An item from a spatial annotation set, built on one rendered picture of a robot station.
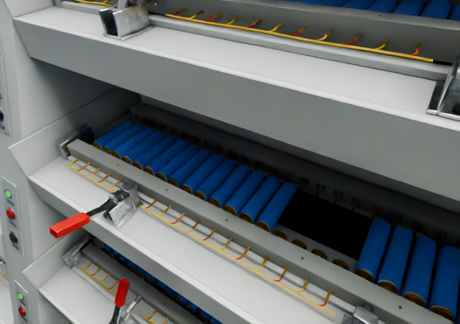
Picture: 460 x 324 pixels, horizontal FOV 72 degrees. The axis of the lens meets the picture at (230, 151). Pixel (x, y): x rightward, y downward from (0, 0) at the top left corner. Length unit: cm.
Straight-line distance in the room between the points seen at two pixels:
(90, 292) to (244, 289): 31
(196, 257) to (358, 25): 25
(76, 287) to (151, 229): 25
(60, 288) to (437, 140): 54
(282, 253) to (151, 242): 14
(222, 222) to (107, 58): 19
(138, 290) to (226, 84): 37
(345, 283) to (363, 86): 17
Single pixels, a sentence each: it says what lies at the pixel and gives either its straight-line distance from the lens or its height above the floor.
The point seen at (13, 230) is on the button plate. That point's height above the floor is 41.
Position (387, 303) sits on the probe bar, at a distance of 31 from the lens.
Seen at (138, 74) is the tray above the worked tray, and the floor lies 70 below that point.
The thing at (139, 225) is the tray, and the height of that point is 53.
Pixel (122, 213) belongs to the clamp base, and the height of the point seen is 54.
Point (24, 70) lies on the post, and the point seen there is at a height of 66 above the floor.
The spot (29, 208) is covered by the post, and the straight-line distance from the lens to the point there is 53.
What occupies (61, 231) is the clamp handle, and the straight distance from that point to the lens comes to 35.
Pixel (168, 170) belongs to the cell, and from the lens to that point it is 40.
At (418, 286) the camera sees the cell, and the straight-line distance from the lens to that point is 33.
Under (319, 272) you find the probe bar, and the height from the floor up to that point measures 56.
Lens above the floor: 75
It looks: 22 degrees down
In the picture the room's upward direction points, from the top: 10 degrees clockwise
